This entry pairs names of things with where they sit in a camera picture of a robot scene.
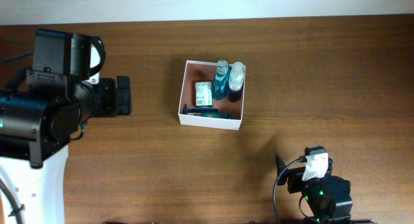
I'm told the blue disposable razor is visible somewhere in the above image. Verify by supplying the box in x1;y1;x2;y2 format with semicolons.
183;104;219;115

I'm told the blue white toothbrush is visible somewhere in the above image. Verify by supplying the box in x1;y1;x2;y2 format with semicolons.
193;113;219;118

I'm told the teal white toothpaste tube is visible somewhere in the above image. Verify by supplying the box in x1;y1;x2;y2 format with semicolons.
218;113;232;119

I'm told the green white small box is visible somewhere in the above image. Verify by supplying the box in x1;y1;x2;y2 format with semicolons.
195;82;213;107

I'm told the blue mouthwash bottle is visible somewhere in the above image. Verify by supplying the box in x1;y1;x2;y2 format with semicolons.
213;60;230;100

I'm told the clear purple soap pump bottle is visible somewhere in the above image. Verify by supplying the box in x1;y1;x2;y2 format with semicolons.
228;62;245;102

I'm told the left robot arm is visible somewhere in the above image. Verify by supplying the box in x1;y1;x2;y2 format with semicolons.
1;29;132;223

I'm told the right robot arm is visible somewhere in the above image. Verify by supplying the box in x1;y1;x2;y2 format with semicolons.
272;156;353;224

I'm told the white open cardboard box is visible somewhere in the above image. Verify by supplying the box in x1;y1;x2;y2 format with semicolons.
178;60;245;131

